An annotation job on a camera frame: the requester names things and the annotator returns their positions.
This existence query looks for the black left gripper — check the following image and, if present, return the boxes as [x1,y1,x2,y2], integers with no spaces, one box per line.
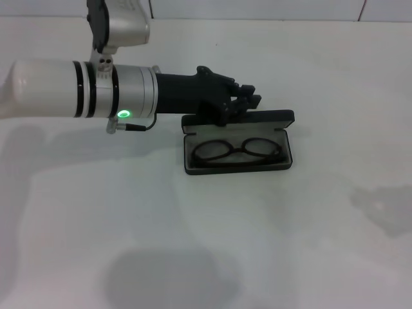
[155,65,263,127]

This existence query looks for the black glasses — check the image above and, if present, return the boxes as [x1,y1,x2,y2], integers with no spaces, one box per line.
[192,137,286,167]

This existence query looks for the black glasses case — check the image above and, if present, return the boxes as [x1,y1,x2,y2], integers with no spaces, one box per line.
[180,109,295,176]

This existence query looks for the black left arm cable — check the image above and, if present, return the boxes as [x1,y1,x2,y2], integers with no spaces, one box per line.
[117,113,159,133]

